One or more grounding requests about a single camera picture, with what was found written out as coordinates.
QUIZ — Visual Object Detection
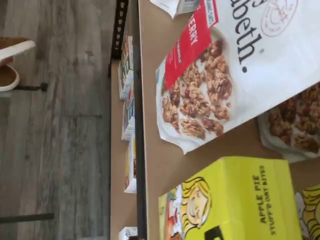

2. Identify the black metal shelving rack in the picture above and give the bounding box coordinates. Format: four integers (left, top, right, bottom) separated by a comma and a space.
107, 0, 148, 240

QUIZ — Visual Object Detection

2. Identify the granola bag red label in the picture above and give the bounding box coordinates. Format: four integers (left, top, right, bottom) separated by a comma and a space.
155, 0, 320, 155

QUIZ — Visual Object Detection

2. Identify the white rimmed brown dish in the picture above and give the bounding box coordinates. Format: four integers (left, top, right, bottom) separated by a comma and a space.
0, 62, 21, 92

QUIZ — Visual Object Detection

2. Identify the dark green food box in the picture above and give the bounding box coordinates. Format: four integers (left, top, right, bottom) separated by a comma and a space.
117, 59, 135, 101

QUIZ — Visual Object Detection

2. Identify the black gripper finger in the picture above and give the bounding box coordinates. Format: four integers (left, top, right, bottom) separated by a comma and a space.
204, 225, 222, 240

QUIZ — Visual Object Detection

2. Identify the blue white food box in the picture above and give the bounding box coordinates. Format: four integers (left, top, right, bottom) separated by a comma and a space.
121, 99, 136, 142

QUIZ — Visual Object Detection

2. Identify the orange white food box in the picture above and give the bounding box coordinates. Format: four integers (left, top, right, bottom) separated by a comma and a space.
120, 35, 134, 62

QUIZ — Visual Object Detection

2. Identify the black metal floor bar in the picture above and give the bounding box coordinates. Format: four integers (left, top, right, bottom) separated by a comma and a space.
0, 212, 55, 221

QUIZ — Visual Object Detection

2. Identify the white patterned carton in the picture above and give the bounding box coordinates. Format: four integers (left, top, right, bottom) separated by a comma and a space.
118, 225, 139, 240

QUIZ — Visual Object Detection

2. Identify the green Bobo's apple pie box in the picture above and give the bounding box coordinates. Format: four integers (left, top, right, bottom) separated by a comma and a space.
157, 155, 304, 240

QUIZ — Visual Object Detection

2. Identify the white granola bag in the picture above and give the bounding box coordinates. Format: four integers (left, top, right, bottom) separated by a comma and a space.
257, 81, 320, 161

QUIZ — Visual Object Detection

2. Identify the yellow white granola box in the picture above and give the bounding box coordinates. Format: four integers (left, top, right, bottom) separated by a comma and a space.
123, 137, 138, 195

